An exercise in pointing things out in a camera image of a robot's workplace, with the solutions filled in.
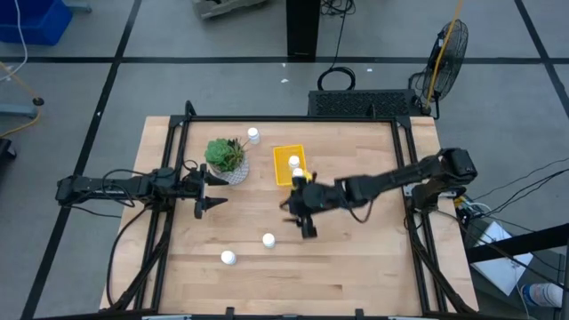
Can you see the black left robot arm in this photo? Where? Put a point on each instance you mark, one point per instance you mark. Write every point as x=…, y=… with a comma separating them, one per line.
x=115, y=186

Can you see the white triangle-patterned plant pot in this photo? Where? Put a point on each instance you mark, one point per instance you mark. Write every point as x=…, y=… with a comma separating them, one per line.
x=235, y=177

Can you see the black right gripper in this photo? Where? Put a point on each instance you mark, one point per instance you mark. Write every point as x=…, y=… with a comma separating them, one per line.
x=313, y=197

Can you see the black metal table frame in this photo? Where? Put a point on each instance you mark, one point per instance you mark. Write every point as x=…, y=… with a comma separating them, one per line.
x=289, y=119

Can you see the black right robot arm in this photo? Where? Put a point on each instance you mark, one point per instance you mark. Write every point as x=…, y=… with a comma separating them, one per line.
x=391, y=178

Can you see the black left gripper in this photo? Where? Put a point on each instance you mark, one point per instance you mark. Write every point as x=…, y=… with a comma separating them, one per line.
x=195, y=184

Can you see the black upright post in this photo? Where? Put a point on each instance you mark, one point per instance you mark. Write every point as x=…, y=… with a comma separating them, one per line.
x=302, y=26

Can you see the black floor fan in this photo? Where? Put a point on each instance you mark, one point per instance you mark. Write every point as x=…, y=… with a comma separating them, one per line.
x=455, y=49

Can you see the black vented box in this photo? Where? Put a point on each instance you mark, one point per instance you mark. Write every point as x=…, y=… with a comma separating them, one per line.
x=355, y=103

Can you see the grey stand base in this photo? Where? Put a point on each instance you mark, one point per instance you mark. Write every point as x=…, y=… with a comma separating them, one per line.
x=18, y=110

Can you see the black metal bar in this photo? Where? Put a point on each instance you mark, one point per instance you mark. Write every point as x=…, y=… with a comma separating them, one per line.
x=511, y=246

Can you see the green succulent plant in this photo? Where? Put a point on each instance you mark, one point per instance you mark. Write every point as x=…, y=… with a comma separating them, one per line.
x=220, y=153

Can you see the white paper sheet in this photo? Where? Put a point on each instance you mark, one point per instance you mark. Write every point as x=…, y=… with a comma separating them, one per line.
x=498, y=266

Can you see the black object at floor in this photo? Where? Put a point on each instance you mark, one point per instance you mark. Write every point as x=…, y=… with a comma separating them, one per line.
x=5, y=149

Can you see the blue plastic bin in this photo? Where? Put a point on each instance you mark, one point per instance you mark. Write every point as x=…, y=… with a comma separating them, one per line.
x=31, y=20

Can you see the small black floor disc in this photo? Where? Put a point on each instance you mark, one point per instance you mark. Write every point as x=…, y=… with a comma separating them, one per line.
x=38, y=101

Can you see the yellow plastic basket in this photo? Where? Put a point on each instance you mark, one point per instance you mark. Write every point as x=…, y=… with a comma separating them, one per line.
x=282, y=164

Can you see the grey cart base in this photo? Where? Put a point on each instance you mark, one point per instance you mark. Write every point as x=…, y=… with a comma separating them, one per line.
x=222, y=8

